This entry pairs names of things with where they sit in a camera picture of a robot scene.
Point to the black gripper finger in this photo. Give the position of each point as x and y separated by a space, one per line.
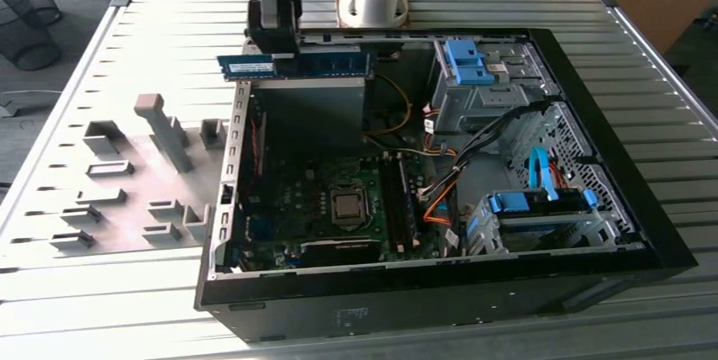
284 65

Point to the blue RAM stick white label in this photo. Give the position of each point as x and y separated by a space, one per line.
336 63

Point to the black RAM slot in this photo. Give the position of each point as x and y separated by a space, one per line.
392 200

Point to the grey power supply unit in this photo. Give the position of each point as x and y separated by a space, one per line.
313 116

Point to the CPU socket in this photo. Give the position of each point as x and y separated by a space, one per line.
347 187

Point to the blue drive bay latch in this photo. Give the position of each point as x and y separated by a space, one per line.
468 74

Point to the green motherboard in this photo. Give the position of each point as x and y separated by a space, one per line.
291 208

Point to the silver CPU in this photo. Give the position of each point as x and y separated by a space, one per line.
347 205

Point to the grey metal drive cage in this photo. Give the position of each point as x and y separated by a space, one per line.
481 103

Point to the grey plastic parts rack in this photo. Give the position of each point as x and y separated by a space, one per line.
140 183

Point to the black graphics card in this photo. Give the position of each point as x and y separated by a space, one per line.
341 250

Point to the hard disk in blue carrier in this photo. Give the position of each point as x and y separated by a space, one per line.
510 202

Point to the black open PC case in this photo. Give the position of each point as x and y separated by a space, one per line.
392 305

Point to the grey metal disk bay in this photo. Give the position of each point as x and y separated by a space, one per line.
560 219

